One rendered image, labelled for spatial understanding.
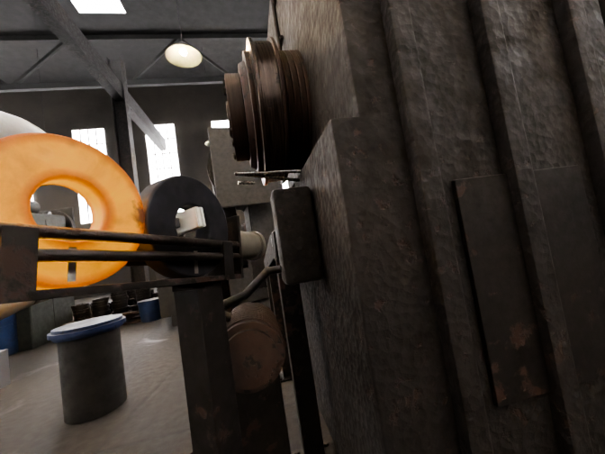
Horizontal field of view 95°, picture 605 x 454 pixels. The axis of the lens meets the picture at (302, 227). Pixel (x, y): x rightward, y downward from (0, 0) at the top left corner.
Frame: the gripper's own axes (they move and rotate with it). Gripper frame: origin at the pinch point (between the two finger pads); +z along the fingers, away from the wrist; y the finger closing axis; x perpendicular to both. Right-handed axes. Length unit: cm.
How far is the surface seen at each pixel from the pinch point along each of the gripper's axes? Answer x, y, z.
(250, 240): -4.1, -12.3, 2.6
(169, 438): -65, -44, -75
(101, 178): 4.2, 12.4, 2.3
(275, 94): 36, -35, 5
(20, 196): 1.5, 19.2, 2.1
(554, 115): 8, -45, 62
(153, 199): 2.4, 6.3, 2.1
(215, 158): 134, -238, -180
